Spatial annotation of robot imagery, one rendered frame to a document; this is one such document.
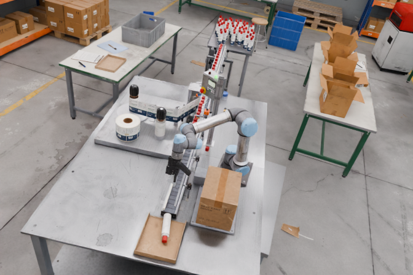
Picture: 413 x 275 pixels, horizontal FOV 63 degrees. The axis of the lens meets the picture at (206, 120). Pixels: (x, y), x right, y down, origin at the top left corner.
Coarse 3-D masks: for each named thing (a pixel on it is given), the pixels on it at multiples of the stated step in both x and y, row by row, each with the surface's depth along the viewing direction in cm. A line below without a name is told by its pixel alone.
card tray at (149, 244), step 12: (144, 228) 222; (156, 228) 223; (180, 228) 226; (144, 240) 215; (156, 240) 216; (168, 240) 218; (180, 240) 219; (144, 252) 205; (156, 252) 210; (168, 252) 211
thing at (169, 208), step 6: (204, 114) 327; (186, 150) 282; (186, 156) 276; (186, 162) 271; (180, 174) 259; (180, 180) 254; (174, 192) 244; (180, 192) 245; (168, 198) 239; (174, 198) 240; (168, 204) 235; (168, 210) 231; (174, 210) 231
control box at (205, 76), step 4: (204, 72) 270; (212, 72) 272; (216, 72) 273; (204, 76) 271; (208, 76) 267; (212, 76) 267; (204, 80) 272; (216, 80) 263; (224, 80) 268; (204, 84) 274; (216, 84) 264; (224, 84) 270; (204, 88) 276; (212, 88) 269; (204, 92) 277; (208, 92) 274; (208, 96) 275; (212, 96) 272
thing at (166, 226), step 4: (164, 216) 227; (168, 216) 226; (164, 220) 224; (168, 220) 224; (164, 224) 221; (168, 224) 222; (164, 228) 218; (168, 228) 219; (164, 232) 216; (168, 232) 217; (164, 236) 214; (168, 236) 217; (164, 240) 213
